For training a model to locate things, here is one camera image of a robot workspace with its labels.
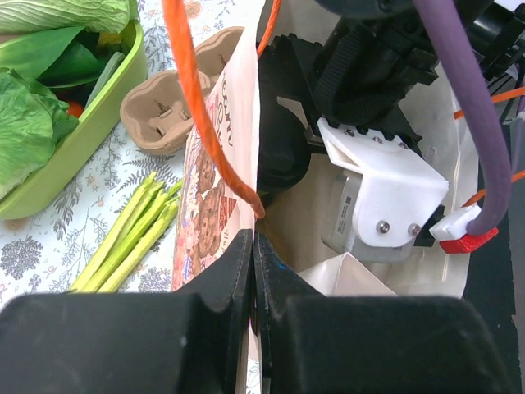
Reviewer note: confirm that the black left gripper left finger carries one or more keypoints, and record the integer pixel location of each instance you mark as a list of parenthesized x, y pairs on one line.
[(194, 340)]

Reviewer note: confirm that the brown paper takeout bag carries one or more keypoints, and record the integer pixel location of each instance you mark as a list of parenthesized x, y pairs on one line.
[(221, 161)]

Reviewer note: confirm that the red chili pepper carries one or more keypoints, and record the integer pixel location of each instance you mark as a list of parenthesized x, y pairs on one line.
[(75, 109)]

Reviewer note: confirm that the green leafy lettuce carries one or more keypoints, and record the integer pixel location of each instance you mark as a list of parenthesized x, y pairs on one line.
[(33, 121)]

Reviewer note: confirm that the green onion bunch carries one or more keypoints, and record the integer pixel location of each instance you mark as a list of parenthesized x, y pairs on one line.
[(146, 216)]

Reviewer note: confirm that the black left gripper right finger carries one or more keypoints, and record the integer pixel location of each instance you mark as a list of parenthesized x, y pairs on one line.
[(313, 343)]

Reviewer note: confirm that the long napa cabbage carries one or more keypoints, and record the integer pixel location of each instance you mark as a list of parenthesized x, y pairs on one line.
[(25, 16)]

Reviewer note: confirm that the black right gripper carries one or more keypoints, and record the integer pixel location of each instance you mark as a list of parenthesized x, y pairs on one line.
[(377, 52)]

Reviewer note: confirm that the green vegetable tray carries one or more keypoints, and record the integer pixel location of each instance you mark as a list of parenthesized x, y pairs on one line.
[(99, 118)]

